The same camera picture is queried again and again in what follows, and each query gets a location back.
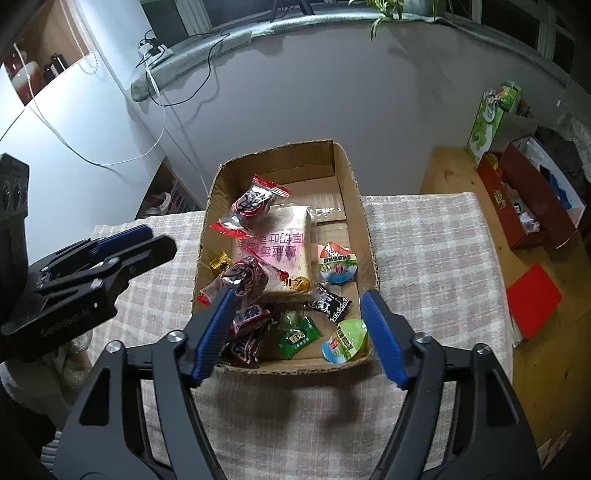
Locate white tape roll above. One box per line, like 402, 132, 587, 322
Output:
149, 193, 175, 216

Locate blue and red jelly cup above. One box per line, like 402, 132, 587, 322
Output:
318, 241, 360, 284

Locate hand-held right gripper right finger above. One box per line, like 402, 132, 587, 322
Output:
361, 290, 543, 480

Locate green lid jelly cup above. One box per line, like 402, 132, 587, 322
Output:
321, 318, 369, 364

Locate white window frame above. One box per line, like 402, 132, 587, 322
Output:
139, 0, 578, 75

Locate potted spider plant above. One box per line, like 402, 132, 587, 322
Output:
364, 0, 459, 43

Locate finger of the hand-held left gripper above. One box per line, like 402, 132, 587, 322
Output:
28, 224, 154, 285
36, 234, 179, 302

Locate black cable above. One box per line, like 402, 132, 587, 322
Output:
135, 27, 232, 108

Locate wooden wall shelf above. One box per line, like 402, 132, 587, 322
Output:
0, 0, 94, 108

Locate packed sliced bread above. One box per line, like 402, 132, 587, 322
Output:
231, 204, 315, 297

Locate white power strip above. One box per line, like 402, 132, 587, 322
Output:
137, 41, 173, 59

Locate light green candy packet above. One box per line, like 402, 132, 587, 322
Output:
278, 309, 304, 332

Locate red flat lid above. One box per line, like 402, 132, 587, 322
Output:
505, 263, 564, 341

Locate white lace cloth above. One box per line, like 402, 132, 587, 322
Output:
553, 110, 591, 155

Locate dark bottles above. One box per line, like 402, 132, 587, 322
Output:
43, 52, 68, 85

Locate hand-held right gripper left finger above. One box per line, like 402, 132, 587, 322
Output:
51, 287, 238, 480

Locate red round snack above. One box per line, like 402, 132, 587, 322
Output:
198, 248, 288, 306
209, 174, 293, 239

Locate striped grey cloth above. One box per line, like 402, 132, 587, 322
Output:
39, 440, 62, 469

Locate large brown chocolate bar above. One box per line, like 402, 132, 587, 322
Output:
220, 329, 267, 369

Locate dark green candy packet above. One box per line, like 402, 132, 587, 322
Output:
276, 318, 322, 361

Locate white cable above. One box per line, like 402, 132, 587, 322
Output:
13, 41, 208, 197

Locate red cardboard box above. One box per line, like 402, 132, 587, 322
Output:
476, 134, 588, 251

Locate small brown chocolate bar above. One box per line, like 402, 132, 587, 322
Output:
230, 304, 271, 336

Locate green printed carton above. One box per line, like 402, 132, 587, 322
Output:
466, 82, 523, 165

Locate dark cloth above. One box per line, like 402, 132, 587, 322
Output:
534, 126, 591, 195

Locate pink checked tablecloth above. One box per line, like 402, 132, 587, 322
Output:
90, 191, 521, 480

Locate plain brown carton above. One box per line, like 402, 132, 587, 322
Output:
500, 112, 542, 145

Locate red and white jar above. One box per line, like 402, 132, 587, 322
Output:
10, 59, 43, 105

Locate black snack packet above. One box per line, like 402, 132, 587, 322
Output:
308, 283, 352, 325

